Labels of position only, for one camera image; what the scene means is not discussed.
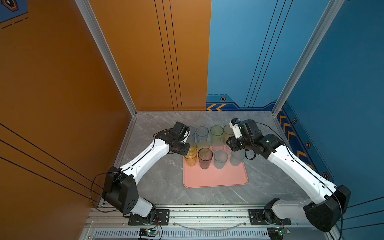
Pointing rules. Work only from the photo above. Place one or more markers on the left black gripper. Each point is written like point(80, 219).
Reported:
point(186, 149)

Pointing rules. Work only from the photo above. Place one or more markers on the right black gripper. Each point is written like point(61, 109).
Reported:
point(232, 143)

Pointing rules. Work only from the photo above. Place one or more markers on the teal glass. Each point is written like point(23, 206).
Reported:
point(220, 159)
point(237, 157)

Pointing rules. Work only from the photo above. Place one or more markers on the yellow tall glass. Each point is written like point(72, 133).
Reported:
point(191, 157)

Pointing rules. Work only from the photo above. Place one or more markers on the grey smoky tall glass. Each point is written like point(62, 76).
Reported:
point(205, 156)

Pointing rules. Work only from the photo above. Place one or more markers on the green short glass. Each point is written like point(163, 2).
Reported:
point(193, 144)

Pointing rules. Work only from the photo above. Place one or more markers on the peach short glass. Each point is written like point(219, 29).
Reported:
point(203, 144)

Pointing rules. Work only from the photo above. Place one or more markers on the clear short glass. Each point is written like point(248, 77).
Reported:
point(218, 146)

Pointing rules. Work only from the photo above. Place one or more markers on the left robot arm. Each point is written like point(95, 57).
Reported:
point(120, 186)

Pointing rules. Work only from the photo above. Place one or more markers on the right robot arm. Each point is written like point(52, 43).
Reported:
point(326, 202)

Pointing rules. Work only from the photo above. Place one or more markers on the pink plastic tray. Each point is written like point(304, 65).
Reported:
point(196, 177)

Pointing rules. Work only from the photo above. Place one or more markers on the blue textured tall glass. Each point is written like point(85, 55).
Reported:
point(192, 135)

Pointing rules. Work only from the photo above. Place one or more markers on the amber tall glass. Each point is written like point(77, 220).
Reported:
point(228, 132)

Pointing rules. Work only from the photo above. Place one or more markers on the blue smooth tall glass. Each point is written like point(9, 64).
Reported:
point(202, 134)

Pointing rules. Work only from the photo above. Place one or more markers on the green tall glass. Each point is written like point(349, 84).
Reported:
point(216, 133)

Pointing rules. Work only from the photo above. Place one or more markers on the left circuit board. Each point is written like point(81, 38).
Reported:
point(148, 233)

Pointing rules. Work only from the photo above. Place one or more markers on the circuit board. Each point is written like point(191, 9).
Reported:
point(278, 234)
point(148, 233)

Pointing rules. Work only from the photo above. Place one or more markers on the right circuit board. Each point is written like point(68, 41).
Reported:
point(278, 234)

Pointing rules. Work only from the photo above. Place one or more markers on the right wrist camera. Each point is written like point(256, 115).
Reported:
point(245, 128)

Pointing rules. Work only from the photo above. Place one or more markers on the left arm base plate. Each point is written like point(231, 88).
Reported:
point(159, 216)

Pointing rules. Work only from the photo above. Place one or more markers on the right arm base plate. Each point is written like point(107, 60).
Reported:
point(259, 218)

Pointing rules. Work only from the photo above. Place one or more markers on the aluminium front rail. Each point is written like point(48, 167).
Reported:
point(109, 225)

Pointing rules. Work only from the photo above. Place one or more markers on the clear tube on rail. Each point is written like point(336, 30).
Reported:
point(210, 228)

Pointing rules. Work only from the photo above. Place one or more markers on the right aluminium corner post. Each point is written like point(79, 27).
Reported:
point(318, 34)

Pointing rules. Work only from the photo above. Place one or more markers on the aluminium corner post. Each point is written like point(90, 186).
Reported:
point(318, 34)
point(101, 42)

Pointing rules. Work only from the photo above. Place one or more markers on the left aluminium corner post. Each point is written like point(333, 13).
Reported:
point(101, 42)

